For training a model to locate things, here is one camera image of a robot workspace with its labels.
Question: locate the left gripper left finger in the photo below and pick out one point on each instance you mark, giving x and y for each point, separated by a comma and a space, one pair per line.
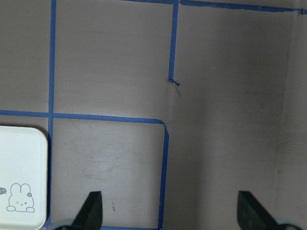
91, 213

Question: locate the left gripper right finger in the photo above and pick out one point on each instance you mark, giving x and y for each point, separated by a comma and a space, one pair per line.
251, 213

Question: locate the cream serving tray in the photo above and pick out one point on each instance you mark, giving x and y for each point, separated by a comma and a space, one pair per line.
23, 178

